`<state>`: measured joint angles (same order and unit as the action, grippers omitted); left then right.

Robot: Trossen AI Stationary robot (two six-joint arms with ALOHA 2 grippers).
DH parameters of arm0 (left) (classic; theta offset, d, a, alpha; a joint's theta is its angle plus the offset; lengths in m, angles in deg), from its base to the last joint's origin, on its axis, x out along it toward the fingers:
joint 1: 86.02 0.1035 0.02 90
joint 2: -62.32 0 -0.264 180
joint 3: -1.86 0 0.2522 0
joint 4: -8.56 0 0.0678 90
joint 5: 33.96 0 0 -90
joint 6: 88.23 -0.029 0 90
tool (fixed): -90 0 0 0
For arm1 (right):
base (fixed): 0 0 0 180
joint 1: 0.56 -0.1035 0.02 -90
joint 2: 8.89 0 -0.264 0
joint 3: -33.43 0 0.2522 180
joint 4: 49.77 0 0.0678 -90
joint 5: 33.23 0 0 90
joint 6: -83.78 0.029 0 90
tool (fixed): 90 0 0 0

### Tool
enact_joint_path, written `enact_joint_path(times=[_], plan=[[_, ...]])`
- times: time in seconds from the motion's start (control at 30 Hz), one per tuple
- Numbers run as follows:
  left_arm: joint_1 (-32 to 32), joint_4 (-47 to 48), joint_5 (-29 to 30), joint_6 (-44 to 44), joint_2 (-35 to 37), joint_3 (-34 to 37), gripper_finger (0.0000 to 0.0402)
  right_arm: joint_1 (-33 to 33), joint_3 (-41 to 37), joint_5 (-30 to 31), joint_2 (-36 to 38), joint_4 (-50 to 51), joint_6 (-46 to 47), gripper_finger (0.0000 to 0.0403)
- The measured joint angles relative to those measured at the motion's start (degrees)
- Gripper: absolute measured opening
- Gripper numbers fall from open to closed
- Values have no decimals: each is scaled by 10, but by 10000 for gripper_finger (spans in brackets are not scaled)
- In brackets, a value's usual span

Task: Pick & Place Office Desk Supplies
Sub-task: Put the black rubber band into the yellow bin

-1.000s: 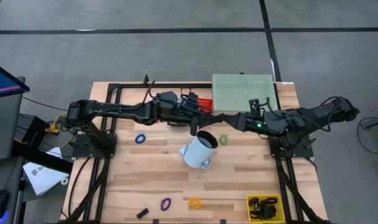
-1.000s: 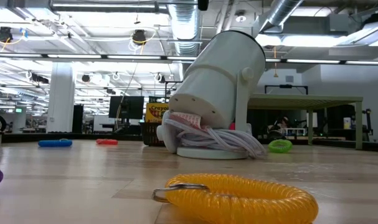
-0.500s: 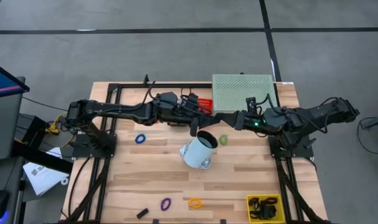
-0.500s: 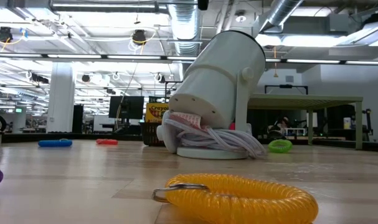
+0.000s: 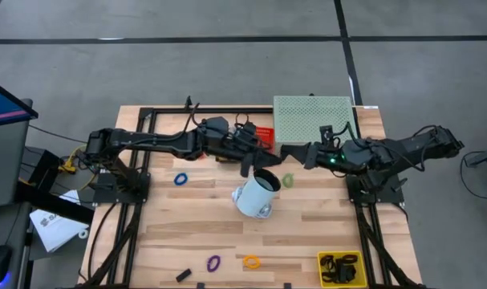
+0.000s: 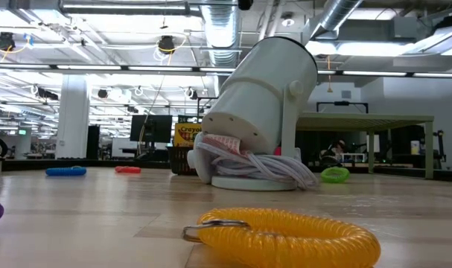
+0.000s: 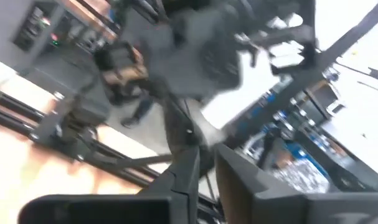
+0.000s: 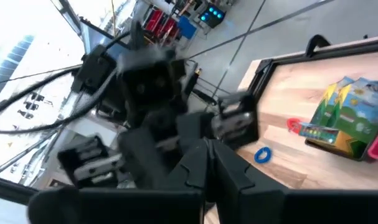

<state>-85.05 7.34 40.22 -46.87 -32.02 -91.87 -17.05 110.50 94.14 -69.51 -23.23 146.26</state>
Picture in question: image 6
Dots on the black metal stand frame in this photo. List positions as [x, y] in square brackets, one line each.
[341, 103]

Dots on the green coil wristband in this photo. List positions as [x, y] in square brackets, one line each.
[334, 179]

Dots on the green yellow crayon box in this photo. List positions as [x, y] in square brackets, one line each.
[186, 136]

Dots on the person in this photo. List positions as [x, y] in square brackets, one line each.
[339, 146]

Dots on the tall black cabinet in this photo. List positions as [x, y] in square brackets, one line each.
[93, 143]

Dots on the white desk lamp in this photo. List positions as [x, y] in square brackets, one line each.
[263, 93]

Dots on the black office chair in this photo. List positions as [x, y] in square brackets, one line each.
[328, 161]

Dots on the black upright robot stand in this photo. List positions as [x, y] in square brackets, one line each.
[440, 149]

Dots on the black aluminium rig frame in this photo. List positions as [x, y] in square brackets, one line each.
[99, 163]

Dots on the slanted silver ceiling duct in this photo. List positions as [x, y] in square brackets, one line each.
[337, 15]

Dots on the black computer monitor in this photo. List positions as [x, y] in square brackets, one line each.
[151, 128]

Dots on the wide silver ceiling duct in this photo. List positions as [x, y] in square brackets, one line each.
[222, 30]

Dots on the red coil wristband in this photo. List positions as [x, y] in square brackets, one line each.
[127, 170]

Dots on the round ceiling sensor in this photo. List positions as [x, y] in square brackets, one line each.
[287, 20]

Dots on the black mesh basket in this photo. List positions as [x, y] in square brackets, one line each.
[179, 162]

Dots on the blue coil wristband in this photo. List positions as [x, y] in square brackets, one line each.
[65, 171]

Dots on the yellow coil wristband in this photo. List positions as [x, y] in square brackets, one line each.
[285, 238]

